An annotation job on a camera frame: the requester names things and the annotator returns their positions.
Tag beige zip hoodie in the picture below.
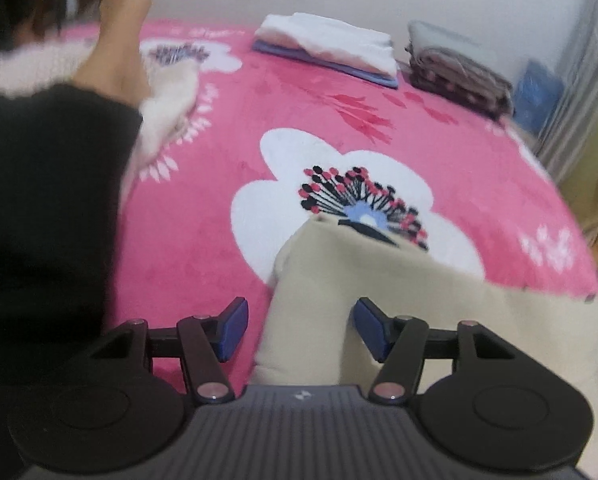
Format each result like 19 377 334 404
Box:
250 216 598 479

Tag pink floral blanket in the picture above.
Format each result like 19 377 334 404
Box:
108 22 598 385

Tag person left leg black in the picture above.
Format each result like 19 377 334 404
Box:
0 0 156 480

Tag folded purple cloth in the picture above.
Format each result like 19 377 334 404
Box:
252 40 399 89

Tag folded grey brown blankets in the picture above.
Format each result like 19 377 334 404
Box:
406 21 514 120

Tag blue water jug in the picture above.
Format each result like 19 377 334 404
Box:
513 60 565 136

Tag folded white towel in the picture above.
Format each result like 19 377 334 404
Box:
255 12 398 78

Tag grey curtain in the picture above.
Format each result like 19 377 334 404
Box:
534 0 598 183

